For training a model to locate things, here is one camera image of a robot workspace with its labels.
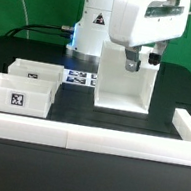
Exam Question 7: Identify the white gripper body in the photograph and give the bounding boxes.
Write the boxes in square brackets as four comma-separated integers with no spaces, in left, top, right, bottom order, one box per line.
[108,0,191,48]

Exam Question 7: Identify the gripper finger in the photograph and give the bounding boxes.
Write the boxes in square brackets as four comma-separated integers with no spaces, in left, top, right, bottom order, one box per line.
[125,46,141,73]
[148,41,168,65]

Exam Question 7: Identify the white drawer cabinet frame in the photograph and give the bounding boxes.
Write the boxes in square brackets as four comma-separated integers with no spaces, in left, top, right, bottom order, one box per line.
[94,41,159,114]

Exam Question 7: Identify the white drawer box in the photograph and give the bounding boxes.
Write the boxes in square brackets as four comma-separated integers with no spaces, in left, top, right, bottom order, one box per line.
[0,73,54,118]
[7,58,64,89]

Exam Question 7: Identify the paper sheet with tags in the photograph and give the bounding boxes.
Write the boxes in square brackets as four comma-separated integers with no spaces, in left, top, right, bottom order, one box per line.
[63,69,97,87]

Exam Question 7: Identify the black cable bundle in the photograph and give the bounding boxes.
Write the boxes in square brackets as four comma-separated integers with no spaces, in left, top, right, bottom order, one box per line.
[4,15,76,49]

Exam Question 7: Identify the white right fence wall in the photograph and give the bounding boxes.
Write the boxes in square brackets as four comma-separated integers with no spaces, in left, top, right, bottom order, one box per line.
[172,108,191,142]

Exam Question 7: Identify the white fence wall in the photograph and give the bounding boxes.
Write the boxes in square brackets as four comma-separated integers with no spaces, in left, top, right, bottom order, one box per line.
[172,108,191,142]
[0,113,191,166]

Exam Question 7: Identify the white front fence wall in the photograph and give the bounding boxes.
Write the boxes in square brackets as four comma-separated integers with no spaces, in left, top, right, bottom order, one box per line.
[0,113,191,166]

